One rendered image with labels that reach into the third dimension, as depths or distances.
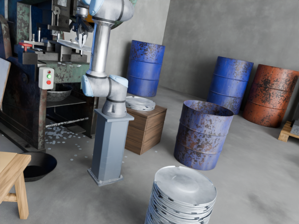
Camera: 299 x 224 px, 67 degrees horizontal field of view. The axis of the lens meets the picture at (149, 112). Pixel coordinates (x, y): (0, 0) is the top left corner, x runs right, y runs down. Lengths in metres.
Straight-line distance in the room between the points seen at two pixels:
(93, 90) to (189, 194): 0.72
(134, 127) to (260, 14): 3.29
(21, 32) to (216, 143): 1.73
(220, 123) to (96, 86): 0.98
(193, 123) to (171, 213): 0.90
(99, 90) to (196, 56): 3.68
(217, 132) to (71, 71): 1.20
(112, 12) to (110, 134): 0.66
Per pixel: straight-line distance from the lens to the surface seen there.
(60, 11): 1.94
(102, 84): 1.28
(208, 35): 4.76
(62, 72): 1.81
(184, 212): 1.03
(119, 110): 1.35
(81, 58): 2.00
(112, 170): 1.52
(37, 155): 1.73
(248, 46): 4.50
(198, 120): 1.77
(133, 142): 1.92
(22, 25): 2.09
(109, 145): 1.40
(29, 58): 1.65
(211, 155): 1.91
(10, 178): 1.04
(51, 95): 1.93
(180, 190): 1.07
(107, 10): 1.23
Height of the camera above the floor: 0.91
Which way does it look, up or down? 17 degrees down
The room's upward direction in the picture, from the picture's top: 11 degrees clockwise
